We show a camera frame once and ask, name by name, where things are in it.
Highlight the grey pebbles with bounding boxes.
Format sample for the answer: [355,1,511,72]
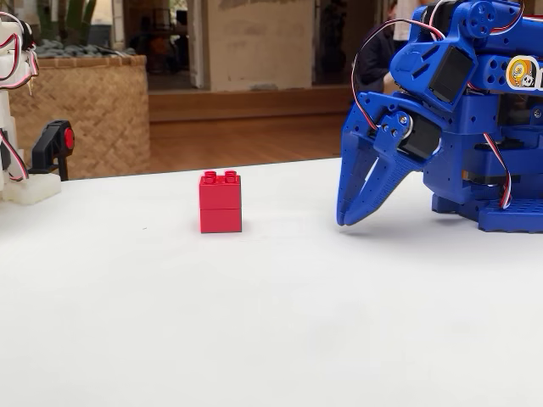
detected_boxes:
[33,39,137,59]

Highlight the woven basket planter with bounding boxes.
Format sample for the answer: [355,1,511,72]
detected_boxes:
[8,54,152,179]

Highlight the green plant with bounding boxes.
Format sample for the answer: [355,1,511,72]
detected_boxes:
[36,0,98,46]

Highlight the black clamp with red knob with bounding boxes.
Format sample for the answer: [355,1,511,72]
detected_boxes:
[27,120,76,182]

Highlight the red toy brick stack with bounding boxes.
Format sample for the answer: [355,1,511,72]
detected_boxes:
[199,170,244,234]

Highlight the person in dark clothes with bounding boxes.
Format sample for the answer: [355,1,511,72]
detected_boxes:
[355,0,411,95]

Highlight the white arm servo cable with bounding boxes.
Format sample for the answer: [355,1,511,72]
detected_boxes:
[0,11,40,91]

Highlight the base servo cable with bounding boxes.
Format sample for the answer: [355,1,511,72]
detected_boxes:
[482,132,513,210]

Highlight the gripper servo cable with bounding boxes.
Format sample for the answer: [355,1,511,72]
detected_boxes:
[350,19,446,131]

